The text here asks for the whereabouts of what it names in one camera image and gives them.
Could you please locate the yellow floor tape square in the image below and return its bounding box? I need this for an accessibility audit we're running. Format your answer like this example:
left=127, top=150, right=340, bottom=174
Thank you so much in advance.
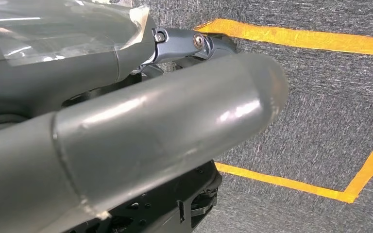
left=193, top=18, right=373, bottom=204

